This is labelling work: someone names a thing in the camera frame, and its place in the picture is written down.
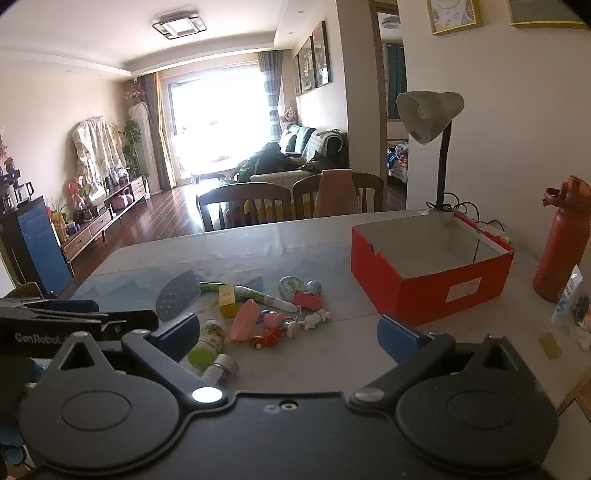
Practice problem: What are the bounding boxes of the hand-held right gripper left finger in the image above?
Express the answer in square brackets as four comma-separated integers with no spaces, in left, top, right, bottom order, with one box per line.
[41,313,227,407]

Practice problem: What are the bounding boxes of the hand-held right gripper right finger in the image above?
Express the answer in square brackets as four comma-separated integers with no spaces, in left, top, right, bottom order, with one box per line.
[351,315,536,409]

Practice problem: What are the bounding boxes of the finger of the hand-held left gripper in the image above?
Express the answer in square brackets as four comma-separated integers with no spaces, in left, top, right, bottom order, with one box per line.
[0,299,108,320]
[0,310,160,358]

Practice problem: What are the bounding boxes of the green lid jar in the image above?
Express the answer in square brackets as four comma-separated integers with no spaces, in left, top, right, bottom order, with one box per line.
[187,318,227,376]

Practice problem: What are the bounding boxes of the red cardboard box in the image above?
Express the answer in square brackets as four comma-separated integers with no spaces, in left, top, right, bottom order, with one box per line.
[351,213,515,328]

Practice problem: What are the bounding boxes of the small yellow box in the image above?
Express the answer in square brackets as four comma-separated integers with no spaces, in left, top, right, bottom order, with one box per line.
[218,284,239,319]

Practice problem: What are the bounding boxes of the pink plastic scoop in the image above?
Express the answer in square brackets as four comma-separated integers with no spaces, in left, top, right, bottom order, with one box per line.
[229,298,260,342]

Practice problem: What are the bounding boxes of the white toy keychain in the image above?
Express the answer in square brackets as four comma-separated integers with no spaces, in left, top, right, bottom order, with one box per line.
[302,310,332,330]

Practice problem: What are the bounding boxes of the orange toy figure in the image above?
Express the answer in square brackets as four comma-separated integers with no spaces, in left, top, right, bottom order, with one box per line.
[250,328,284,350]

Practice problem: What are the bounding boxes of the white marker pen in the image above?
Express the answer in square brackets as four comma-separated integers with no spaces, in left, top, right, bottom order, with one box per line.
[235,285,297,313]

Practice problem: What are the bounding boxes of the pink binder clip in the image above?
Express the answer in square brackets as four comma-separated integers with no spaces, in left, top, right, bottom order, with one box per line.
[293,290,324,311]

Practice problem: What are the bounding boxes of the green white oval case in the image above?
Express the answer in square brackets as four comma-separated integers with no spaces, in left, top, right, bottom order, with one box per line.
[279,275,303,301]

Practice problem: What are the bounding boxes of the person's left hand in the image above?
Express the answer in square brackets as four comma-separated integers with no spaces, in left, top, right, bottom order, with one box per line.
[0,359,51,464]

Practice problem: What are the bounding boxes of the blue board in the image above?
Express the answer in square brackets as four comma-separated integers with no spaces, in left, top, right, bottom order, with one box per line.
[17,196,74,294]

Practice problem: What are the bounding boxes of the blue printed table mat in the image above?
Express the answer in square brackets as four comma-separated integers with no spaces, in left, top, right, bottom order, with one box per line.
[74,240,384,324]

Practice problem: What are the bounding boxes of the wooden TV cabinet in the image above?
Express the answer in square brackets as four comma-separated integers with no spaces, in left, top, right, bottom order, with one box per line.
[60,174,151,264]

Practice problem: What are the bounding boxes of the dark wooden shelf cabinet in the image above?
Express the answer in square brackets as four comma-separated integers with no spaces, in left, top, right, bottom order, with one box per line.
[0,168,47,296]

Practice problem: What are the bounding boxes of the small yellow block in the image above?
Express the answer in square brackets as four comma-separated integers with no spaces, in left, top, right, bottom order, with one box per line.
[539,332,561,358]

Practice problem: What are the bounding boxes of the dark wooden chair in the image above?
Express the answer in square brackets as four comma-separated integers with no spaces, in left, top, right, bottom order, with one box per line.
[196,182,294,232]
[292,173,385,220]

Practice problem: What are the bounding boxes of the pink cloth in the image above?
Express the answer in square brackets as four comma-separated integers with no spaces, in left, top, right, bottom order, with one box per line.
[314,169,361,217]

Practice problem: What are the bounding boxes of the hanging light clothes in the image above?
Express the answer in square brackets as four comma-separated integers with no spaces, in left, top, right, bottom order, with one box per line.
[71,115,125,190]

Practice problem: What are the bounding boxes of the light coffee table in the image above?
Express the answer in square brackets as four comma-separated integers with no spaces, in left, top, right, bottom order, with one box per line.
[191,159,238,183]

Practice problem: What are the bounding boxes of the white squeeze tube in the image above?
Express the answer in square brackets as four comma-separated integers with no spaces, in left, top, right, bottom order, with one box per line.
[551,265,583,326]

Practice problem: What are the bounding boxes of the colourful fabric pile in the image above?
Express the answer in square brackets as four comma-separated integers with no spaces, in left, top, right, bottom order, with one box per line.
[387,141,409,185]

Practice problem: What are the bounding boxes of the green potted plant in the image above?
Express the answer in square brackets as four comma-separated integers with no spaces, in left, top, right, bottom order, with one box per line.
[122,119,151,178]

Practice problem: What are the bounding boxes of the white tower air conditioner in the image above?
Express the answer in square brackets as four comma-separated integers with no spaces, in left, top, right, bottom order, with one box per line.
[128,102,160,192]

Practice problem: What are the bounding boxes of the red water bottle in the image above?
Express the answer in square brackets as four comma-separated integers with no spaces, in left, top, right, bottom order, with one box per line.
[533,175,591,304]

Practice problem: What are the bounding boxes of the grey curtain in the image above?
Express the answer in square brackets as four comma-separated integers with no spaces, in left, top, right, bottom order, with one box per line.
[139,71,178,190]
[257,50,283,139]

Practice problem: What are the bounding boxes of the dark clothes pile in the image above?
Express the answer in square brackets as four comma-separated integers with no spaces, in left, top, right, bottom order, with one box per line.
[235,143,296,183]

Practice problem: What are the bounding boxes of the light sofa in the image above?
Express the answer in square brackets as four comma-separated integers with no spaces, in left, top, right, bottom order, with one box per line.
[249,124,349,185]

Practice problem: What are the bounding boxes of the white desk lamp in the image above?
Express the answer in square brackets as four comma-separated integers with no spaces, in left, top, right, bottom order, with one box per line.
[396,91,465,217]

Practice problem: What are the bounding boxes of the square ceiling lamp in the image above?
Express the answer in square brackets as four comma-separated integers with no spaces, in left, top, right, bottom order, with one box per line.
[152,11,207,40]

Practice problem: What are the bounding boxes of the gold framed picture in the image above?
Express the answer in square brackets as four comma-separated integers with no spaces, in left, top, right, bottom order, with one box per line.
[507,0,585,29]
[426,0,483,37]

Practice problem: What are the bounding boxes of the black cable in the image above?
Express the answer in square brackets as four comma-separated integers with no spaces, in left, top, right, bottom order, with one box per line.
[434,193,483,227]

